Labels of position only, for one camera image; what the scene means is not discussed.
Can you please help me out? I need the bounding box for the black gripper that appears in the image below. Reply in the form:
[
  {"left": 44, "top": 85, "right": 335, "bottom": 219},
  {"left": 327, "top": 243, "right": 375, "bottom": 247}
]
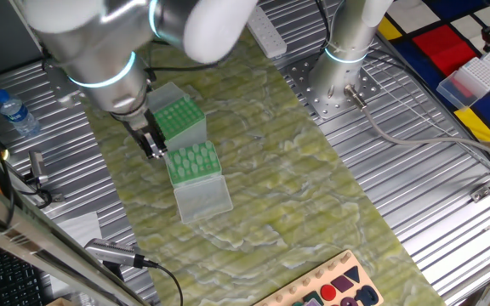
[{"left": 122, "top": 110, "right": 168, "bottom": 161}]

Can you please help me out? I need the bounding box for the clear tip box green rack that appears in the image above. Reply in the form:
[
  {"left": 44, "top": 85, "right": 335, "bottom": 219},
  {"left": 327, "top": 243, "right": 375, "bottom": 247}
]
[
  {"left": 165, "top": 139, "right": 235, "bottom": 225},
  {"left": 147, "top": 81, "right": 208, "bottom": 153}
]

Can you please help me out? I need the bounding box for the white paper sheet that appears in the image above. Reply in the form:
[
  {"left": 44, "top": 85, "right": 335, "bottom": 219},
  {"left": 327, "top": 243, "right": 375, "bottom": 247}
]
[{"left": 55, "top": 211, "right": 104, "bottom": 248}]

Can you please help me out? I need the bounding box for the green marble pattern mat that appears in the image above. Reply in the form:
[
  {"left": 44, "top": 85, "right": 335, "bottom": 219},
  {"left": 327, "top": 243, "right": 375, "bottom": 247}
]
[{"left": 60, "top": 25, "right": 447, "bottom": 306}]

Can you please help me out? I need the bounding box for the clear water bottle blue cap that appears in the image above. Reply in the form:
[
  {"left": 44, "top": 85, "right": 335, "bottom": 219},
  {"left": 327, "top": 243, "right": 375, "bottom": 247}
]
[{"left": 0, "top": 88, "right": 42, "bottom": 138}]

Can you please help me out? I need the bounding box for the white power strip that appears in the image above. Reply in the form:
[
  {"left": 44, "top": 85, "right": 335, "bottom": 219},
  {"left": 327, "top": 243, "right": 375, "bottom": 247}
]
[{"left": 247, "top": 6, "right": 288, "bottom": 60}]

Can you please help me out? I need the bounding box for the slanted aluminium pole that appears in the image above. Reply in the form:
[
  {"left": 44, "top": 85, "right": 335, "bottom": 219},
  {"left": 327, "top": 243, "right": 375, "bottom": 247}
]
[{"left": 9, "top": 0, "right": 44, "bottom": 52}]

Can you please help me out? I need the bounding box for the black keyboard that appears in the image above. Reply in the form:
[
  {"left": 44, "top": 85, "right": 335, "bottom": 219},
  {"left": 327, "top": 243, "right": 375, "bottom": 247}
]
[{"left": 0, "top": 240, "right": 48, "bottom": 306}]

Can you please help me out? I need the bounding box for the teal puzzle piece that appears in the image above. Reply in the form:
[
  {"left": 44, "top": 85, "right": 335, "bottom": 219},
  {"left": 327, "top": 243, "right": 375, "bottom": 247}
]
[{"left": 302, "top": 290, "right": 325, "bottom": 306}]

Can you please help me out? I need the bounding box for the red circle puzzle piece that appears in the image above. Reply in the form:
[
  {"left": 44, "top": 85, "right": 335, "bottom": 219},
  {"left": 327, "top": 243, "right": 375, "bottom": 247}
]
[{"left": 320, "top": 283, "right": 338, "bottom": 302}]

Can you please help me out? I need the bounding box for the purple square puzzle piece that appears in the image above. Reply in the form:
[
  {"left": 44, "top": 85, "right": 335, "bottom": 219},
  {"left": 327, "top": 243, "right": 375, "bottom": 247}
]
[{"left": 330, "top": 275, "right": 356, "bottom": 294}]

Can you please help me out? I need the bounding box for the navy triangle puzzle piece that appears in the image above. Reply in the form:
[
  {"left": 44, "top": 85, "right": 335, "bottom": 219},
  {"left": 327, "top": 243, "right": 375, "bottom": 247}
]
[{"left": 344, "top": 265, "right": 362, "bottom": 284}]

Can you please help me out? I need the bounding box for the blue rounded puzzle piece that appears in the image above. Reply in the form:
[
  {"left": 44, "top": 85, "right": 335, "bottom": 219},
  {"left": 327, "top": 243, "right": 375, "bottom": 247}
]
[{"left": 353, "top": 284, "right": 380, "bottom": 306}]

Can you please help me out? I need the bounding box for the wooden shape puzzle board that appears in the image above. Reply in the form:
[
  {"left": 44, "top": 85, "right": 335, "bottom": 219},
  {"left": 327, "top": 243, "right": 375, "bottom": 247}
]
[{"left": 252, "top": 249, "right": 385, "bottom": 306}]

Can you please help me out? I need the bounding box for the colour block patterned mat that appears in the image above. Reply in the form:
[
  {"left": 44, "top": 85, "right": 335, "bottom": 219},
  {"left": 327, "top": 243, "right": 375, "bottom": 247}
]
[{"left": 376, "top": 0, "right": 490, "bottom": 167}]

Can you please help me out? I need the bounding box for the clear box white tip rack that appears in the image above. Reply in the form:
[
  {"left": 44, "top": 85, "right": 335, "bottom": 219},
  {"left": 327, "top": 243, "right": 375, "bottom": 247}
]
[{"left": 436, "top": 57, "right": 490, "bottom": 111}]

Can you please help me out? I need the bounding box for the silver depth camera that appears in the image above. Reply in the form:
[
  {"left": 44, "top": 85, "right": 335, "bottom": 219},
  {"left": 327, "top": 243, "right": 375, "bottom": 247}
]
[{"left": 83, "top": 237, "right": 146, "bottom": 269}]

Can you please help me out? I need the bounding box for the silver camera on black clamp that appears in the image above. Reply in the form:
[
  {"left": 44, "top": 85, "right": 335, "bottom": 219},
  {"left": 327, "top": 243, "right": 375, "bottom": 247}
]
[{"left": 22, "top": 150, "right": 54, "bottom": 209}]

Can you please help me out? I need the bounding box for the black camera cable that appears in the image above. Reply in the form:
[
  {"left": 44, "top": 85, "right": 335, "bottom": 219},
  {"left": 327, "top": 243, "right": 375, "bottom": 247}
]
[{"left": 142, "top": 258, "right": 185, "bottom": 306}]

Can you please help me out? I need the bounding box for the aluminium frame beam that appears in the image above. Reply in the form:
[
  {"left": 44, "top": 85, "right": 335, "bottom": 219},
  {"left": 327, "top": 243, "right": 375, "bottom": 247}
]
[{"left": 0, "top": 169, "right": 151, "bottom": 306}]

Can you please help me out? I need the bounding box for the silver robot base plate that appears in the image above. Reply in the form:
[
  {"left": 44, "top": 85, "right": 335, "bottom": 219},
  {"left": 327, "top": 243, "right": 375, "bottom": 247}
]
[{"left": 285, "top": 50, "right": 382, "bottom": 124}]

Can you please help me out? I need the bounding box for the thick grey robot cable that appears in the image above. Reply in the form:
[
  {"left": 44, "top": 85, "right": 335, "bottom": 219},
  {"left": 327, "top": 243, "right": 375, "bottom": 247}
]
[{"left": 342, "top": 83, "right": 490, "bottom": 169}]

